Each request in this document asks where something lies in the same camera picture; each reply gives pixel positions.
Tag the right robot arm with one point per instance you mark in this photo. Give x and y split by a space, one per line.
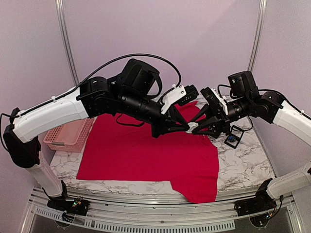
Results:
274 108

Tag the green round brooch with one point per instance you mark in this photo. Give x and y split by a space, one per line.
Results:
192 126

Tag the blue round brooch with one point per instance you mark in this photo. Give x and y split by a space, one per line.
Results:
231 139

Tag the right aluminium post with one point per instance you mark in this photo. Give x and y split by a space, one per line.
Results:
258 33

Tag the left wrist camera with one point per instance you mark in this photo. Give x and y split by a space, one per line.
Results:
178 94

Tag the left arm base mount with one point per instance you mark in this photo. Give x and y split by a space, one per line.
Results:
70 207

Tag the black brooch box right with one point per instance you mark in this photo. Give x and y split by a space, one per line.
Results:
238 133

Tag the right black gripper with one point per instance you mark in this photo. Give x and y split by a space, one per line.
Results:
219 119

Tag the left aluminium post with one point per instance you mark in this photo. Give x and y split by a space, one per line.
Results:
66 41

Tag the aluminium front rail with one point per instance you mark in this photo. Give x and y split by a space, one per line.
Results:
158 213

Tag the pink plastic basket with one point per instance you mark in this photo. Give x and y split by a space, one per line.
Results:
69 137

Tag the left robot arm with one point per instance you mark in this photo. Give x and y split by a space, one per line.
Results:
126 93

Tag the red t-shirt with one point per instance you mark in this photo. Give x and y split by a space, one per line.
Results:
118 150

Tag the aluminium post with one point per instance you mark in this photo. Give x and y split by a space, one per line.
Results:
66 41
258 33

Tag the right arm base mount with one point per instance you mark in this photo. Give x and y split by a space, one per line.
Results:
255 208

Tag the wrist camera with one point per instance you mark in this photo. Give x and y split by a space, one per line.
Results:
216 105
178 94

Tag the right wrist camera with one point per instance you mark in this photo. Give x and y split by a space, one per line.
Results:
216 105

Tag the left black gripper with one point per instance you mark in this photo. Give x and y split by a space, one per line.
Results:
165 125

